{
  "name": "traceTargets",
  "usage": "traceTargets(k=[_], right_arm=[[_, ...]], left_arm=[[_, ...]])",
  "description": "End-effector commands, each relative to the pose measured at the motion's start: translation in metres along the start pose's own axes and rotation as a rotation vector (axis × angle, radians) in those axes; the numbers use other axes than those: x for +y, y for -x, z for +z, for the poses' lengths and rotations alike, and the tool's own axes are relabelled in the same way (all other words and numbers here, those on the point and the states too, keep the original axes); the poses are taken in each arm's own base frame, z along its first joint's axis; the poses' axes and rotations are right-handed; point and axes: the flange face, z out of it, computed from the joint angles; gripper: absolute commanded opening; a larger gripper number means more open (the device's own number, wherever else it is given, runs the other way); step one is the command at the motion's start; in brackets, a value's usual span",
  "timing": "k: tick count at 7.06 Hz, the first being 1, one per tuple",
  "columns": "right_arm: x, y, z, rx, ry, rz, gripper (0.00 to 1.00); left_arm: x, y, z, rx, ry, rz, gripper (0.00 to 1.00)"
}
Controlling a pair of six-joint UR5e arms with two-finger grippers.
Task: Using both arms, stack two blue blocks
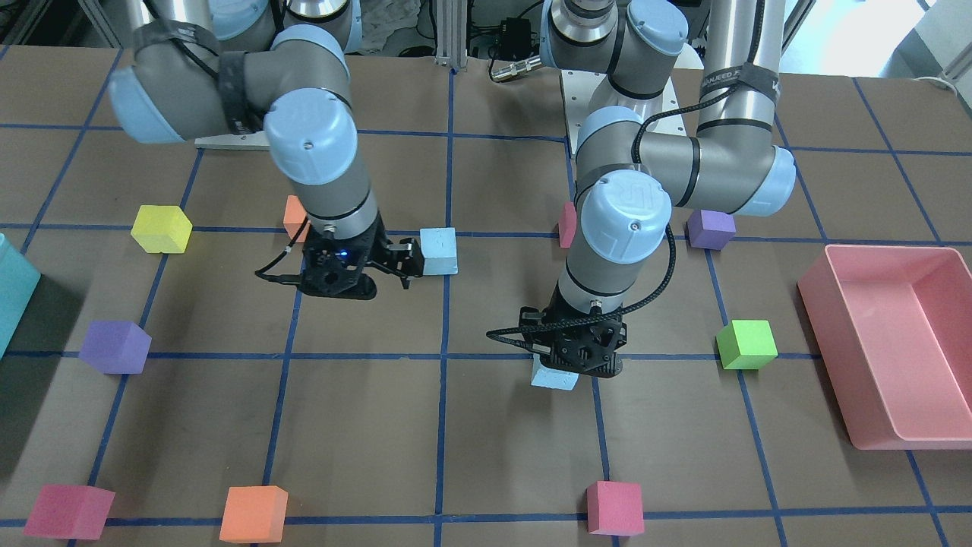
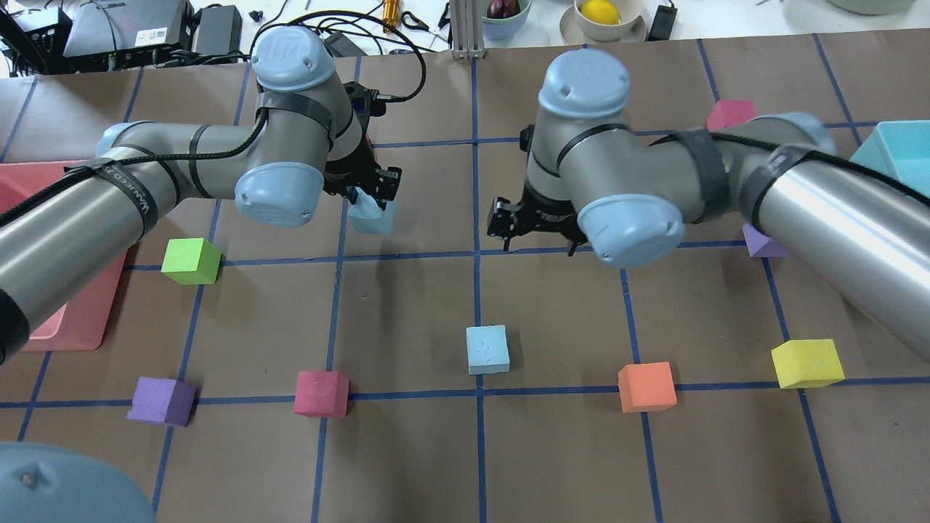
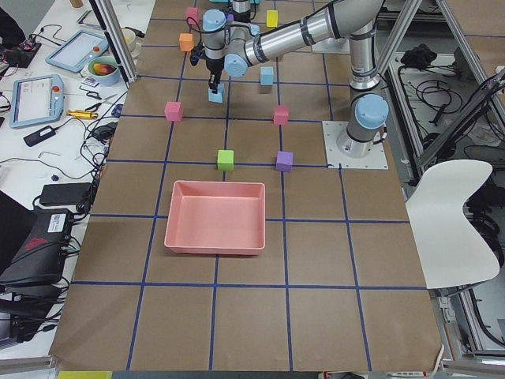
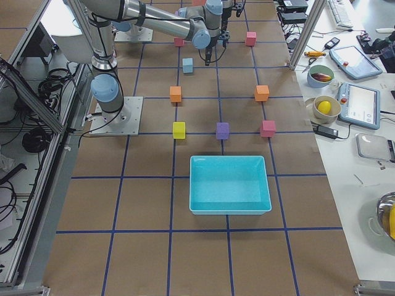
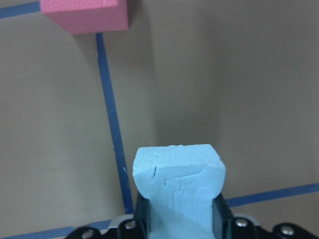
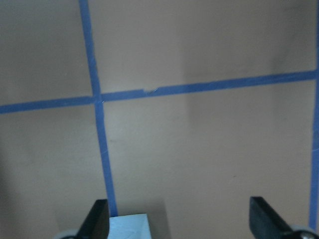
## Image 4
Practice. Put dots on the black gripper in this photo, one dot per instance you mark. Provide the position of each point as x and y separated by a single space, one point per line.
228 9
208 55

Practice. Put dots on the cream bowl with lemon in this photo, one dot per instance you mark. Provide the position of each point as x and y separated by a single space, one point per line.
325 109

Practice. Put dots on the pink block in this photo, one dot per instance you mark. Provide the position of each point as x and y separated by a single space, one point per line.
267 128
251 38
178 42

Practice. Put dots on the purple block right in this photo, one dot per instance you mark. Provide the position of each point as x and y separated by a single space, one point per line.
222 131

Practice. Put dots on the pink tray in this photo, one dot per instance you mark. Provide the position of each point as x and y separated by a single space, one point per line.
198 2

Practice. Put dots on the grey scale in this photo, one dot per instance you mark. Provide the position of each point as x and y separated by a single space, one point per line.
375 147

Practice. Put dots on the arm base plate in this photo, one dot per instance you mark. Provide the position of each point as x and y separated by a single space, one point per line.
141 36
122 124

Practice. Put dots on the steel bowl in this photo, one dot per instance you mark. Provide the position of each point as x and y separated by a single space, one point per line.
382 224

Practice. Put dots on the white keyboard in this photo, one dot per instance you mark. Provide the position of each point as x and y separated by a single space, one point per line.
339 14

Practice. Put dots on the pink block near left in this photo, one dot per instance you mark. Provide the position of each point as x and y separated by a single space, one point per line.
251 38

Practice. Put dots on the black power adapter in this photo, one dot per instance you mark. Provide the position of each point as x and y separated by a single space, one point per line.
326 132

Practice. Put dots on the aluminium frame post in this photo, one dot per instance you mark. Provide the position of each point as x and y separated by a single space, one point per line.
312 19

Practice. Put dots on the pink block far left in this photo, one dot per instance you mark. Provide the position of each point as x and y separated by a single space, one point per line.
178 42

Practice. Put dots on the yellow block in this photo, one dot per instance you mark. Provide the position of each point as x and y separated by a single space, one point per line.
179 130

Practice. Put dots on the orange block far right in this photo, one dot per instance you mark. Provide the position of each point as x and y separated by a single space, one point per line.
175 94

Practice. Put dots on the yellow handled tool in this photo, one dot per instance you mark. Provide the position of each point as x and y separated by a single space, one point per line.
314 54

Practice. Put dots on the teach pendant near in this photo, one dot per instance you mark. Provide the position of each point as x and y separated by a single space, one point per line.
360 105

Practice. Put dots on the blue bowl with fruit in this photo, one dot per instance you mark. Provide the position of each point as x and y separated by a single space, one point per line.
319 76

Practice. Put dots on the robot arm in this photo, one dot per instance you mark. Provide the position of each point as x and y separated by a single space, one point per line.
229 7
200 25

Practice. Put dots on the scissors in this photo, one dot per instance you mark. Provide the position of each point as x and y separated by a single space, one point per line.
310 62

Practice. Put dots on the orange block near right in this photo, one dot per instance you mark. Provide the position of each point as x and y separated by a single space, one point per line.
261 93

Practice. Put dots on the pink block near right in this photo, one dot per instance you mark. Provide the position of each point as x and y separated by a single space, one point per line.
267 128

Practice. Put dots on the teach pendant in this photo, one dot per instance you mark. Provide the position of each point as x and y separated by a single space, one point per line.
354 63
360 105

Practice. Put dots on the teach pendant far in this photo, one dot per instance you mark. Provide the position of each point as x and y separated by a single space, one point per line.
354 63

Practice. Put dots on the orange block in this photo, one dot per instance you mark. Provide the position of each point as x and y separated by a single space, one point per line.
261 93
175 94

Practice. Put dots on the cyan tray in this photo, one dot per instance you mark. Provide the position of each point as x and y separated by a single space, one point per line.
228 185

